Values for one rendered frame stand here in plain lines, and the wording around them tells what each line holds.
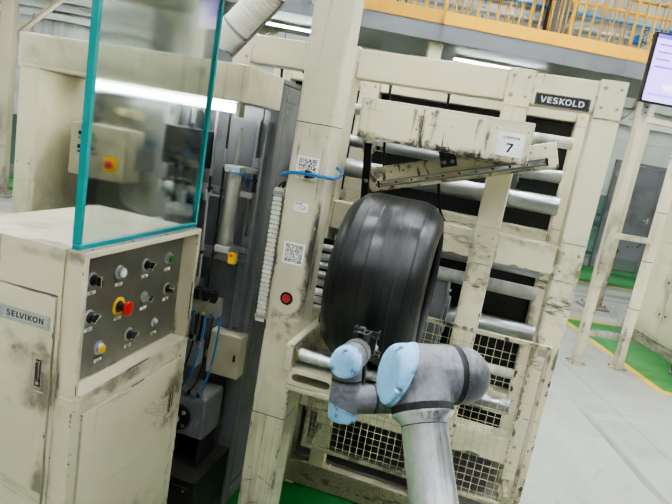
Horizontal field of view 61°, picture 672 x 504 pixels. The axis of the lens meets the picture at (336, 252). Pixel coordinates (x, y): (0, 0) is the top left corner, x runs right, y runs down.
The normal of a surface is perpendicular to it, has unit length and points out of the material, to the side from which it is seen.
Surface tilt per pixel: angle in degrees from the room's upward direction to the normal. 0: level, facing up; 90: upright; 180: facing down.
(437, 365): 46
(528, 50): 90
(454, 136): 90
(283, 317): 90
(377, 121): 90
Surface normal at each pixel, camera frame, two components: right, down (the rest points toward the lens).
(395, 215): 0.00, -0.74
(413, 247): 0.14, -0.40
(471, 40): 0.04, 0.21
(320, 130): -0.27, 0.14
